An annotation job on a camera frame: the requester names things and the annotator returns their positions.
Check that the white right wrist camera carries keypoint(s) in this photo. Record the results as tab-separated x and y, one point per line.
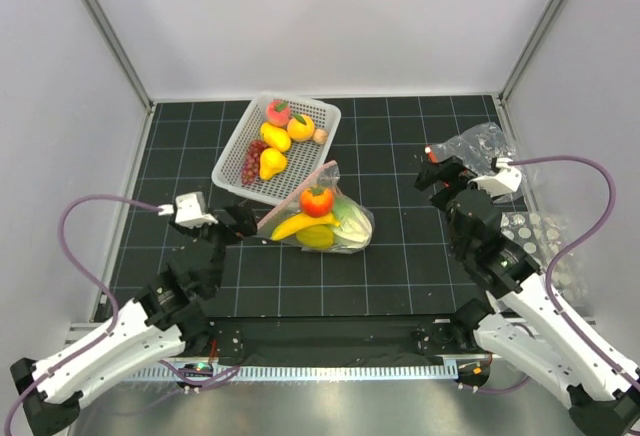
506	179

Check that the yellow banana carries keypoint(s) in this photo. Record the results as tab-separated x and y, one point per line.
295	223

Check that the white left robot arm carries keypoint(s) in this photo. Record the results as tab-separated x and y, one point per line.
164	319

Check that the orange zipper clear bag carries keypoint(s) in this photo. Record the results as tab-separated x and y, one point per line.
475	147

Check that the yellow mango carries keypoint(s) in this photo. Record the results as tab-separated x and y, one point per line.
275	137

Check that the red grape bunch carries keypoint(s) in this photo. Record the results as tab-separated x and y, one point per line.
251	165

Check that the beige garlic bulb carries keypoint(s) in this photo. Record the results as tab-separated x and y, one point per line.
320	136

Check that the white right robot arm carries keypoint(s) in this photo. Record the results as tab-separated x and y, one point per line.
596	383

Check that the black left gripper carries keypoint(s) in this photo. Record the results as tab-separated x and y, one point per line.
244	224

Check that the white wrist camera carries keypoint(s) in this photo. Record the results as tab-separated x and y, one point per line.
506	179
188	211

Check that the red orange tomato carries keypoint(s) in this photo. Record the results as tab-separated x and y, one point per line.
316	201

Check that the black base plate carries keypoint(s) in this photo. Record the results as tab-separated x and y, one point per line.
334	341

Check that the silver dotted clear bag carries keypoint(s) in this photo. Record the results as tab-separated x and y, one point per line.
543	235

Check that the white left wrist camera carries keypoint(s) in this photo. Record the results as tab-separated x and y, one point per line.
188	211

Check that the pink dotted zip bag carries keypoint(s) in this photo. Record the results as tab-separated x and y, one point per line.
328	176

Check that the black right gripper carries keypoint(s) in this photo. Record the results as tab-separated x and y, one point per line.
449	171

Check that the white perforated plastic basket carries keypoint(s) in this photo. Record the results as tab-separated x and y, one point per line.
303	157

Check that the orange yellow peach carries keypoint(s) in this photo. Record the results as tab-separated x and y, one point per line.
300	127

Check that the green lettuce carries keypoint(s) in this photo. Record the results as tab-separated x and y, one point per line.
355	229

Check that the pink peach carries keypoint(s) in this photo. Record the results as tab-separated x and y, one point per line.
278	113

